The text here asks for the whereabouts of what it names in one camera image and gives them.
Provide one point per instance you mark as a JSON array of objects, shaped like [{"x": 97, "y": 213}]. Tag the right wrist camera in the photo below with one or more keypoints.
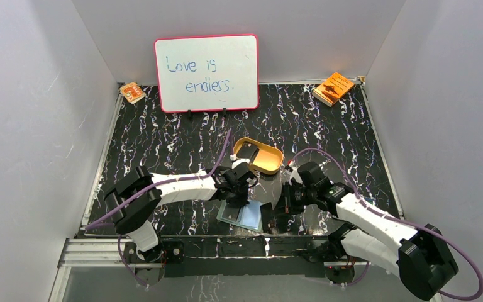
[{"x": 293, "y": 175}]

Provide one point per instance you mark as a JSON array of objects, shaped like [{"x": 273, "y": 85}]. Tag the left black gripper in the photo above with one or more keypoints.
[{"x": 238, "y": 196}]

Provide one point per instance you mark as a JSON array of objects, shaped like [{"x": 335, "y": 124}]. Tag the card inside tray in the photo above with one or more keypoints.
[{"x": 248, "y": 151}]

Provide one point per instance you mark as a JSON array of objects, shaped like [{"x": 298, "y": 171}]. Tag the mint green card holder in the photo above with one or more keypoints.
[{"x": 250, "y": 217}]

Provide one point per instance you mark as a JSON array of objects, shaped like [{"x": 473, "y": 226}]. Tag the pink framed whiteboard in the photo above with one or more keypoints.
[{"x": 207, "y": 73}]

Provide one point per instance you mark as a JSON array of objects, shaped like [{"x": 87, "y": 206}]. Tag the small orange card box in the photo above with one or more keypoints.
[{"x": 132, "y": 92}]

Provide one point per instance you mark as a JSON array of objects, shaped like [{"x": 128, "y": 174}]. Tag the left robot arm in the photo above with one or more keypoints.
[{"x": 134, "y": 199}]

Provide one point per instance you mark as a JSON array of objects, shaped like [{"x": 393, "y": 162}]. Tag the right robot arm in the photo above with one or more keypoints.
[{"x": 419, "y": 258}]

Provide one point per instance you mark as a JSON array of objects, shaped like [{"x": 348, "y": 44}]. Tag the orange book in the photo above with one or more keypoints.
[{"x": 330, "y": 91}]

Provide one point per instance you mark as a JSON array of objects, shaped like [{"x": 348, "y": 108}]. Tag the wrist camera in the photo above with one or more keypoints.
[
  {"x": 236, "y": 161},
  {"x": 293, "y": 175}
]

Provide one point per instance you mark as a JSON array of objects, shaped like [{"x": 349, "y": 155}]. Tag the black credit card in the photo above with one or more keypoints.
[{"x": 230, "y": 213}]

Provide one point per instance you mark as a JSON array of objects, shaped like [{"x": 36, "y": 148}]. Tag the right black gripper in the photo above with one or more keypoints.
[{"x": 289, "y": 206}]

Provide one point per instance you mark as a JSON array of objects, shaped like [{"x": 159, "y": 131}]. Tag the aluminium frame rail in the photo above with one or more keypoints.
[{"x": 91, "y": 252}]

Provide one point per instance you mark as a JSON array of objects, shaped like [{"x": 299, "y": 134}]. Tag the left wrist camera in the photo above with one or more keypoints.
[{"x": 236, "y": 161}]

